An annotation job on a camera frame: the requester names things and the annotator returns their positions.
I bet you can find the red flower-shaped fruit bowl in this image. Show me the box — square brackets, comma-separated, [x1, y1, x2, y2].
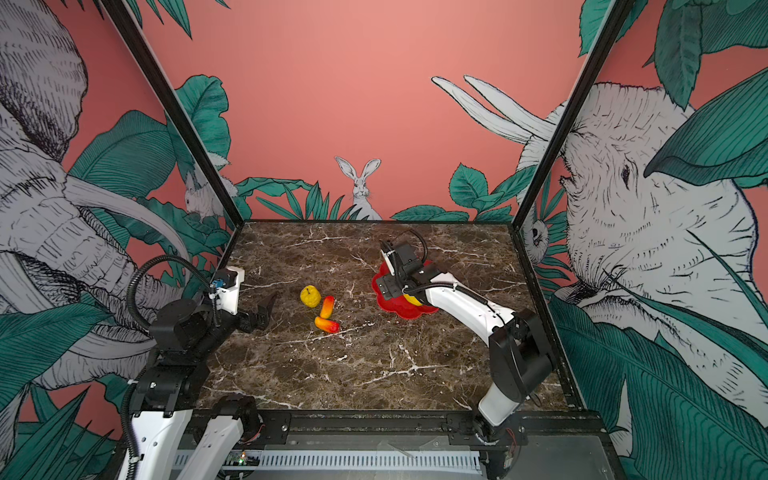
[371, 262, 438, 320]

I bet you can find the red-orange fake mango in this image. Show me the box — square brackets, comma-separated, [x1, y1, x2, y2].
[314, 316, 341, 334]
[320, 296, 335, 319]

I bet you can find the yellow fake apple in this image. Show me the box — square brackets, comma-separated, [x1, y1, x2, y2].
[300, 285, 322, 308]

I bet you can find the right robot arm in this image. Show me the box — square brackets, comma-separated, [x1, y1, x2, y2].
[376, 241, 556, 444]

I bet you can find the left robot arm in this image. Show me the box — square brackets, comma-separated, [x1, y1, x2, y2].
[118, 295, 277, 479]

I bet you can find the white ventilation grille strip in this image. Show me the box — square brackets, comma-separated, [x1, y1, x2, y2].
[170, 449, 483, 472]

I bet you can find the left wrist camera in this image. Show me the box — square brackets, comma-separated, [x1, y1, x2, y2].
[209, 267, 245, 315]

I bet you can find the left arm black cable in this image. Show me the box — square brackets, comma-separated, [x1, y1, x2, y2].
[118, 254, 217, 480]

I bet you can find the left black frame post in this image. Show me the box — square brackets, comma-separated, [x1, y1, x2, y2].
[101, 0, 245, 228]

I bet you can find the black frame post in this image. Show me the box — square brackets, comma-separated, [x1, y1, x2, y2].
[101, 0, 245, 228]
[512, 0, 634, 232]

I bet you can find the black front rail frame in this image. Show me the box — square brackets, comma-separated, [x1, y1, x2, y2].
[104, 407, 624, 479]

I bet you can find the right black frame post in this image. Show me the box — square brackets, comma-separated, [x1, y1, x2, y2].
[512, 0, 634, 232]

